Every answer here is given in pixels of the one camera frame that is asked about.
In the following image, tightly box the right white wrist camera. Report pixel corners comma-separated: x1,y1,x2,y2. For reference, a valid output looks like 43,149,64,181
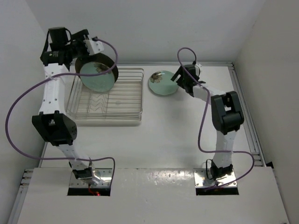
195,63,202,77

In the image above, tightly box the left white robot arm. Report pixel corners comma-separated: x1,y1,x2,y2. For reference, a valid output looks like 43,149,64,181
32,27,98,186

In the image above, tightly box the brown ceramic plate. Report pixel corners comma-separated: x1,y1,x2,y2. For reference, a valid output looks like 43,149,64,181
75,53,119,82

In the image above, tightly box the green flower plate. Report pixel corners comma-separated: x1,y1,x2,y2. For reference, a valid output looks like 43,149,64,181
148,70,179,96
80,62,115,92

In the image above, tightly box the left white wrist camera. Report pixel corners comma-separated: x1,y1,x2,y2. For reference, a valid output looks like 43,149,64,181
84,37,105,56

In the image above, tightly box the wire dish rack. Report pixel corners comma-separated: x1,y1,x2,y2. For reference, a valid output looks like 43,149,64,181
66,66,144,126

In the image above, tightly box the metal base plate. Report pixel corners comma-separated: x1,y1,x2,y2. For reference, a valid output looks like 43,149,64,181
69,168,113,188
194,168,237,188

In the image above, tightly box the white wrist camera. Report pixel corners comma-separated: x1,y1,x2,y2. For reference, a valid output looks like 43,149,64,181
84,37,105,56
195,63,202,77

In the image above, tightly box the purple cable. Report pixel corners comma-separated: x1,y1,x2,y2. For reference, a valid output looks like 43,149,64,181
177,48,255,190
5,38,119,182

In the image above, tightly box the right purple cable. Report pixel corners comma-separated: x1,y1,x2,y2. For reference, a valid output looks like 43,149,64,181
177,48,255,190

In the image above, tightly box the aluminium frame rail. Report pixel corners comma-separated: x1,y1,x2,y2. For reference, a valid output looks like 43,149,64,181
228,63,266,167

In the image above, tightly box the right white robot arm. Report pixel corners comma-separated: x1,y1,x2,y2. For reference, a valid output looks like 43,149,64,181
171,64,244,180

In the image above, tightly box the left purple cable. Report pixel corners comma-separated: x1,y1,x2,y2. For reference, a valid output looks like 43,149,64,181
5,38,119,182

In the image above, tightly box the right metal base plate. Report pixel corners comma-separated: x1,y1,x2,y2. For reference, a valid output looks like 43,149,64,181
194,168,237,188

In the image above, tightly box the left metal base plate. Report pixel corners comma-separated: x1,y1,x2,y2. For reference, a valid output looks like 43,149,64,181
69,168,113,188

